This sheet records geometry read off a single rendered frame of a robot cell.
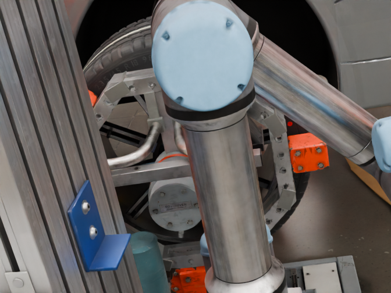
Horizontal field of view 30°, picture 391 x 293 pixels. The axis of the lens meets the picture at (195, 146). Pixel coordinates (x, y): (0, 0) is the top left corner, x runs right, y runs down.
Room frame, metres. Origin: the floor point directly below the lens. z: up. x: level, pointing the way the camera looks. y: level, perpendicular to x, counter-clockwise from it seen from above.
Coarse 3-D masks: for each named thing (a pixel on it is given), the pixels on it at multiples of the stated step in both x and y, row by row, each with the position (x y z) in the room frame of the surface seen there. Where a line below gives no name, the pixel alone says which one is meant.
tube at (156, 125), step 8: (144, 96) 1.58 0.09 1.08; (152, 96) 1.58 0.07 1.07; (152, 104) 1.58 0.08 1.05; (152, 112) 1.58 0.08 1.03; (152, 120) 1.57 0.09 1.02; (160, 120) 1.57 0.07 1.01; (152, 128) 1.54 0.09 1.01; (160, 128) 1.55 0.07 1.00; (152, 136) 1.50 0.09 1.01; (144, 144) 1.46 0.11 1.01; (152, 144) 1.47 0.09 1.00; (136, 152) 1.43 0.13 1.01; (144, 152) 1.44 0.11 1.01; (112, 160) 1.42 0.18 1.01; (120, 160) 1.41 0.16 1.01; (128, 160) 1.41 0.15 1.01; (136, 160) 1.42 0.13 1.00; (112, 168) 1.41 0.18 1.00; (120, 168) 1.41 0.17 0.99
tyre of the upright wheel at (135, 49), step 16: (128, 32) 1.82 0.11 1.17; (144, 32) 1.75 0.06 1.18; (112, 48) 1.74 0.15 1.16; (128, 48) 1.68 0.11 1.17; (144, 48) 1.67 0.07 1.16; (96, 64) 1.70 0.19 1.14; (112, 64) 1.68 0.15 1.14; (128, 64) 1.67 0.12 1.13; (144, 64) 1.67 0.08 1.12; (96, 80) 1.69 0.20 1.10; (288, 128) 1.62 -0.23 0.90; (304, 176) 1.62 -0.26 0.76; (160, 240) 1.68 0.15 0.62
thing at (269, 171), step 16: (112, 128) 1.71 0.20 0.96; (128, 128) 1.72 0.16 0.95; (160, 144) 1.69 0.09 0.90; (144, 160) 1.72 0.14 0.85; (272, 160) 1.71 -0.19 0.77; (272, 176) 1.65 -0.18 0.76; (128, 192) 1.81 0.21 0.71; (144, 192) 1.70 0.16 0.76; (128, 208) 1.72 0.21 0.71; (144, 208) 1.70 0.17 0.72; (144, 224) 1.71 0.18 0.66; (176, 240) 1.67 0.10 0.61; (192, 240) 1.67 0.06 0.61
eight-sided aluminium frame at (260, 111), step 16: (112, 80) 1.61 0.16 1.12; (128, 80) 1.59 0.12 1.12; (144, 80) 1.59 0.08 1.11; (112, 96) 1.59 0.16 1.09; (128, 96) 1.59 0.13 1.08; (256, 96) 1.59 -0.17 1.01; (96, 112) 1.60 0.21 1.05; (256, 112) 1.55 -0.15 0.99; (272, 112) 1.55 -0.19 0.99; (272, 128) 1.54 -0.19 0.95; (272, 144) 1.55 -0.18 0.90; (288, 160) 1.54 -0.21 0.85; (288, 176) 1.54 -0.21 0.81; (272, 192) 1.61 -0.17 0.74; (288, 192) 1.54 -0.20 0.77; (272, 208) 1.55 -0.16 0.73; (288, 208) 1.54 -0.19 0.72; (128, 224) 1.66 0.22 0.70; (272, 224) 1.55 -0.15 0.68; (176, 256) 1.59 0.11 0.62; (192, 256) 1.58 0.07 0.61
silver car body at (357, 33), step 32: (64, 0) 2.07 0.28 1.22; (320, 0) 1.97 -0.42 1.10; (352, 0) 1.96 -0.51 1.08; (384, 0) 1.94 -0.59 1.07; (352, 32) 1.96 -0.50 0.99; (384, 32) 1.95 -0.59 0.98; (352, 64) 1.96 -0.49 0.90; (384, 64) 1.95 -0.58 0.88; (352, 96) 1.96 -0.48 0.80; (384, 96) 1.95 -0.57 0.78
